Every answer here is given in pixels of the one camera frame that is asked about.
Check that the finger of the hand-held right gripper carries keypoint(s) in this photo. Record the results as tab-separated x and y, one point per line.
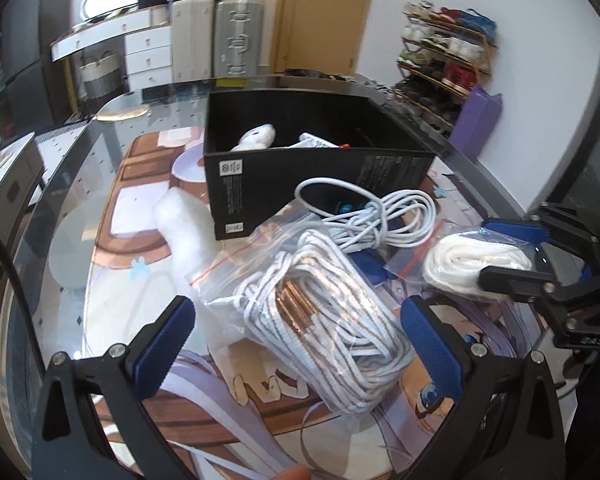
510	282
515	231

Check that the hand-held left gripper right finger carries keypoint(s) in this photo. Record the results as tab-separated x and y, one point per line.
430	345

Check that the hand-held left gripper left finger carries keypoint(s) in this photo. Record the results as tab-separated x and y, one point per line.
162	345

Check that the clear bag of white laces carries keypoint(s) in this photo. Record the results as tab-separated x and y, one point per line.
320	310

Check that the black cardboard box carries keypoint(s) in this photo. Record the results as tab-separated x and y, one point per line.
320	175

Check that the bagged white paper leaflet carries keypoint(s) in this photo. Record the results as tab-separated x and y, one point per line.
317	141

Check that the white plush toy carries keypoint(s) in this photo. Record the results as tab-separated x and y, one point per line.
255	137

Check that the person's left hand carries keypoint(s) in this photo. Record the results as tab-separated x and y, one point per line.
292	473

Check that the printed desk mat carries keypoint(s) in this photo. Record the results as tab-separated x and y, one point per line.
130	260

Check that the blue packet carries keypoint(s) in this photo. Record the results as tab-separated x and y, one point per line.
370	270

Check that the white foam wrap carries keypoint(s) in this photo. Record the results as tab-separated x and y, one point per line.
185	240

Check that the purple bag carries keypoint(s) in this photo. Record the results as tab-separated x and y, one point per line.
480	120

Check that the shoe rack with shoes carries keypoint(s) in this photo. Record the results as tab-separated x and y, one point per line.
445	60

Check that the grey woven basket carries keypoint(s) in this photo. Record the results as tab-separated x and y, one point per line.
100	77

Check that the wooden door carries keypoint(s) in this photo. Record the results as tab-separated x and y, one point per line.
325	15

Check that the white drawer unit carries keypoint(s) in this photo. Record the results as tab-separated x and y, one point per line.
150	57

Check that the black fridge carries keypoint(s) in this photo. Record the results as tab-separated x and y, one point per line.
30	75

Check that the white suitcase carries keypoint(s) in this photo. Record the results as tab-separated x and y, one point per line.
192	40

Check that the silver suitcase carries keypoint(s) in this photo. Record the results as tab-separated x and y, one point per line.
237	35

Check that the white desk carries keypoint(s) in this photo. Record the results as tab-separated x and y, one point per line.
105	30

